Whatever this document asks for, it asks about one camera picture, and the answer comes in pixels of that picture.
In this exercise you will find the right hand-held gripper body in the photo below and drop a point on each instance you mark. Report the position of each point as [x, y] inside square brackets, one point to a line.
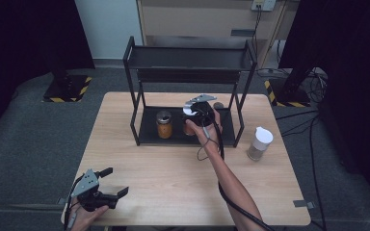
[205, 114]

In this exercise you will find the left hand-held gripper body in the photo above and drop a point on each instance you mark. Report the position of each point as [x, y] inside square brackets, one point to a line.
[85, 184]

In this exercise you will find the red-brown spice jar white lid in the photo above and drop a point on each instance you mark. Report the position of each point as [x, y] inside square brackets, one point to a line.
[189, 110]

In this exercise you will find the amber jar with silver lid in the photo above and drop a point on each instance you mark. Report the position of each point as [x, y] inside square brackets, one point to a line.
[164, 128]

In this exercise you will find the black metal two-tier shelf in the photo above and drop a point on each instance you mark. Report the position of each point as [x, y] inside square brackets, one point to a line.
[170, 64]

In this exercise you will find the person's right hand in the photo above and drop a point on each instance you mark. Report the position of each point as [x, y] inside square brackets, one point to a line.
[212, 136]

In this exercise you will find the person's left hand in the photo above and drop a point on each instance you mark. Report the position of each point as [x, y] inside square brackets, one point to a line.
[85, 219]

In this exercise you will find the small round grey disc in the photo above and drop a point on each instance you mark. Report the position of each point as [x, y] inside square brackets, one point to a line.
[219, 105]

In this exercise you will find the grey spice jar white lid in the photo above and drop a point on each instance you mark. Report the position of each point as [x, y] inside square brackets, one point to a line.
[262, 138]

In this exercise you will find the black stand with striped base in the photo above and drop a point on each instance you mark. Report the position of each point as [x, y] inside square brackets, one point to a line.
[289, 93]
[67, 91]

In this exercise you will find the grey label on cabinet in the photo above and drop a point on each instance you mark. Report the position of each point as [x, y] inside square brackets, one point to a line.
[242, 32]

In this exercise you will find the light wooden cabinet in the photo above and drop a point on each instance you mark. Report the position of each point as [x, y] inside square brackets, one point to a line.
[199, 19]

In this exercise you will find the white power outlet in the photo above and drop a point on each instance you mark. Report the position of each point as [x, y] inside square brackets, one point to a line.
[263, 4]

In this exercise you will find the grey tape strip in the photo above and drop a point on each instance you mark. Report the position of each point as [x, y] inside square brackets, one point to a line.
[303, 203]

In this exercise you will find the dark curtain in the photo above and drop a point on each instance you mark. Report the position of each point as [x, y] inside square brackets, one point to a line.
[356, 64]
[19, 38]

